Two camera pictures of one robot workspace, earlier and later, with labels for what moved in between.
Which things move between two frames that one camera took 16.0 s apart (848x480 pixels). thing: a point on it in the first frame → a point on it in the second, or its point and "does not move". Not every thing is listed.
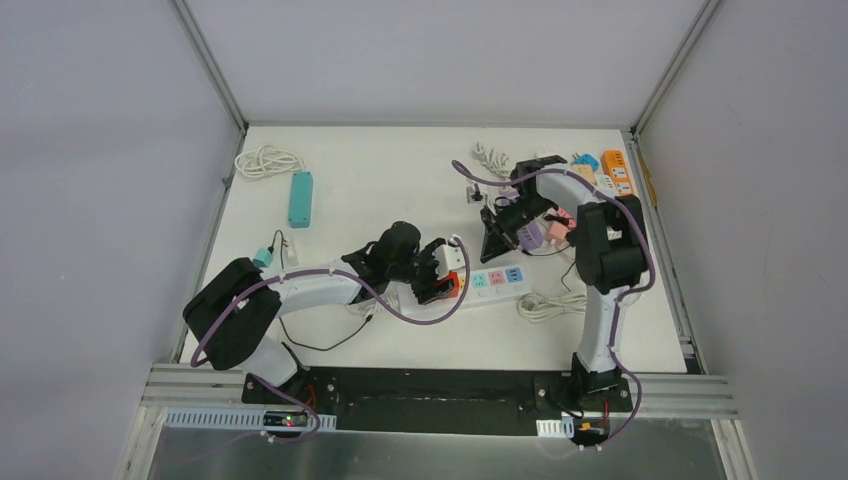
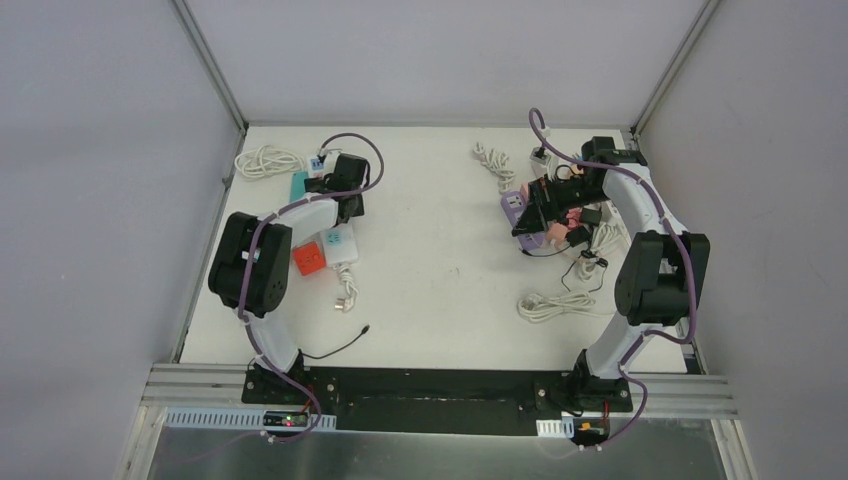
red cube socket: x=454 y=277 → x=308 y=257
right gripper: x=499 y=238 → x=532 y=220
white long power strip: x=485 y=286 → x=340 y=248
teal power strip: x=300 y=200 does not move
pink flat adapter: x=562 y=212 does not move
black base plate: x=434 y=401 does not move
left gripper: x=424 y=266 → x=328 y=183
